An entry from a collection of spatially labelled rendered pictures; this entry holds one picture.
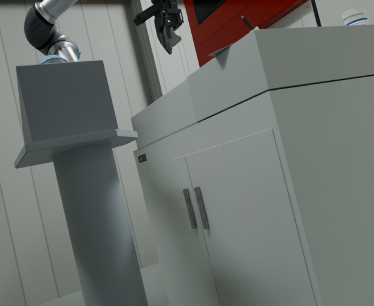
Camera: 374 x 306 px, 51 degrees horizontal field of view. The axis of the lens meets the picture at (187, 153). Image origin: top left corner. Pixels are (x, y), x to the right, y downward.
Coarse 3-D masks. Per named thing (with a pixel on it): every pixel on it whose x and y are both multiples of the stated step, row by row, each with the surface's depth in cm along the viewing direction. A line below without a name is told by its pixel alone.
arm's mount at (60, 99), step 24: (24, 72) 94; (48, 72) 97; (72, 72) 100; (96, 72) 103; (24, 96) 94; (48, 96) 96; (72, 96) 99; (96, 96) 102; (24, 120) 98; (48, 120) 95; (72, 120) 98; (96, 120) 101
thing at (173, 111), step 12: (180, 84) 126; (168, 96) 135; (180, 96) 128; (144, 108) 155; (156, 108) 146; (168, 108) 137; (180, 108) 129; (192, 108) 123; (132, 120) 169; (144, 120) 157; (156, 120) 148; (168, 120) 139; (180, 120) 131; (192, 120) 124; (144, 132) 160; (156, 132) 150; (168, 132) 141; (144, 144) 162
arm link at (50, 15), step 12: (48, 0) 140; (60, 0) 139; (72, 0) 140; (36, 12) 140; (48, 12) 141; (60, 12) 143; (24, 24) 145; (36, 24) 142; (48, 24) 144; (36, 36) 145; (48, 36) 147
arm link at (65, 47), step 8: (56, 32) 149; (48, 40) 147; (56, 40) 149; (64, 40) 149; (72, 40) 158; (40, 48) 149; (48, 48) 149; (56, 48) 147; (64, 48) 147; (72, 48) 150; (64, 56) 142; (72, 56) 143
